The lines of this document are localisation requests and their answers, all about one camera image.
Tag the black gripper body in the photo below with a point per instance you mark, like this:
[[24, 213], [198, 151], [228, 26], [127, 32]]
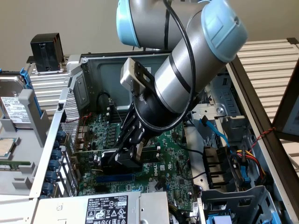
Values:
[[158, 114]]

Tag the green graphics card black cooler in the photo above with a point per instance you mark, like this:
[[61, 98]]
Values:
[[105, 158]]

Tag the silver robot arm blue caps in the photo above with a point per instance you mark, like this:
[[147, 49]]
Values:
[[177, 77]]

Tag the black RAM slot white latches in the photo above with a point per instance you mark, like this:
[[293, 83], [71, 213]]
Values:
[[158, 147]]

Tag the thin steel locking lever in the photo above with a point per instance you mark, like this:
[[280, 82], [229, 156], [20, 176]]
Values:
[[118, 113]]

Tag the green motherboard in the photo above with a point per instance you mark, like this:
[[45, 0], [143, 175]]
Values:
[[180, 154]]

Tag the blue expansion slot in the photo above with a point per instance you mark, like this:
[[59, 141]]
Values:
[[114, 179]]

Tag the grey metal drive cage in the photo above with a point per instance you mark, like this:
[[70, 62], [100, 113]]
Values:
[[210, 110]]

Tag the short black expansion slot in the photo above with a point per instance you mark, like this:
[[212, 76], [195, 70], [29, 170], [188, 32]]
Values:
[[100, 189]]

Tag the open grey PC case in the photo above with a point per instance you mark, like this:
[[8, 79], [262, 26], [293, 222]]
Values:
[[105, 77]]

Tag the blue round slot latch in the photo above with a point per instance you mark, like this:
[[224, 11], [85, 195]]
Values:
[[56, 155], [53, 165], [61, 135], [47, 189], [57, 144], [51, 177]]

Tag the black plastic fan shroud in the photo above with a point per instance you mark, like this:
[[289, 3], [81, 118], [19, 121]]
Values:
[[217, 163]]

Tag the silver power supply unit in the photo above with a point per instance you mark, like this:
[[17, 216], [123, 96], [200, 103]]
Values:
[[70, 207]]

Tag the grey metal disk bay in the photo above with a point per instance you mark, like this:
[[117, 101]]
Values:
[[233, 193]]

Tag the grey parts rack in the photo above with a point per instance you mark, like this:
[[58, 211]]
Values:
[[23, 140]]

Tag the blue plastic drive latch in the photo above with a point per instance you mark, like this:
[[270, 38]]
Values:
[[245, 179]]

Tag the loose green RAM stick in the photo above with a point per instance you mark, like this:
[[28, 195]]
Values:
[[14, 162]]

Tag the silver CPU chip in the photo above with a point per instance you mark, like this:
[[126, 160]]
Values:
[[7, 147]]

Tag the black plastic block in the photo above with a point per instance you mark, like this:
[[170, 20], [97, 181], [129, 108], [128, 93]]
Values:
[[44, 51]]

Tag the hard drive in grey caddy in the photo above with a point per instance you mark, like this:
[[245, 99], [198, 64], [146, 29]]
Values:
[[24, 74]]

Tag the dark framed panel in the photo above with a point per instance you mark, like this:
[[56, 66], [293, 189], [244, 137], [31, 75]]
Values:
[[283, 134]]

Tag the silver hard disk drive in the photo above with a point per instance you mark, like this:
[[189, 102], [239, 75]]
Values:
[[11, 86]]

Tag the black table end cap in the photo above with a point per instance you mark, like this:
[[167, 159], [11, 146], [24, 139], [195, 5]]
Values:
[[292, 40]]

